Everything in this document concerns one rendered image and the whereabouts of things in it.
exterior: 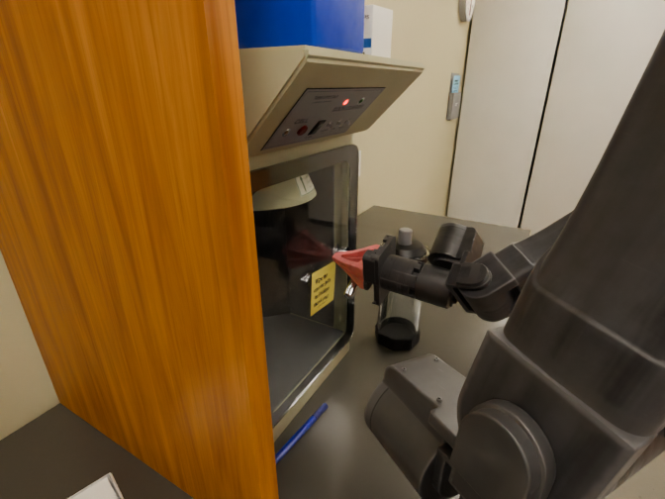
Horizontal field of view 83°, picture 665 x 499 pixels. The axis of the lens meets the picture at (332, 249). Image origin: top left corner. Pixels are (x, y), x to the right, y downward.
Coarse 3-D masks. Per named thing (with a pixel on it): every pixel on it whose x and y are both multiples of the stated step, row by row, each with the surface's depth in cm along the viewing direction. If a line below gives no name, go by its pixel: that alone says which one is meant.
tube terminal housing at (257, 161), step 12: (312, 144) 54; (324, 144) 57; (336, 144) 60; (348, 144) 64; (252, 156) 44; (264, 156) 46; (276, 156) 47; (288, 156) 50; (300, 156) 52; (252, 168) 44; (348, 348) 83; (336, 360) 78; (324, 372) 74; (312, 384) 70; (300, 408) 68; (288, 420) 65; (276, 432) 62
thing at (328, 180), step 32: (288, 160) 49; (320, 160) 54; (352, 160) 63; (256, 192) 44; (288, 192) 49; (320, 192) 56; (352, 192) 66; (256, 224) 45; (288, 224) 51; (320, 224) 58; (352, 224) 68; (288, 256) 52; (320, 256) 60; (288, 288) 54; (288, 320) 56; (320, 320) 65; (352, 320) 78; (288, 352) 58; (320, 352) 67; (288, 384) 60
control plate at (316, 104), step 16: (304, 96) 36; (320, 96) 38; (336, 96) 41; (352, 96) 44; (368, 96) 48; (304, 112) 39; (320, 112) 42; (336, 112) 45; (352, 112) 49; (288, 128) 40; (320, 128) 46; (336, 128) 51; (272, 144) 40; (288, 144) 44
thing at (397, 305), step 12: (384, 300) 80; (396, 300) 78; (408, 300) 78; (384, 312) 81; (396, 312) 80; (408, 312) 79; (384, 324) 82; (396, 324) 81; (408, 324) 81; (396, 336) 82; (408, 336) 82
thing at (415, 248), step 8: (400, 232) 76; (408, 232) 76; (400, 240) 77; (408, 240) 76; (416, 240) 79; (400, 248) 75; (408, 248) 75; (416, 248) 75; (424, 248) 77; (408, 256) 74; (416, 256) 74
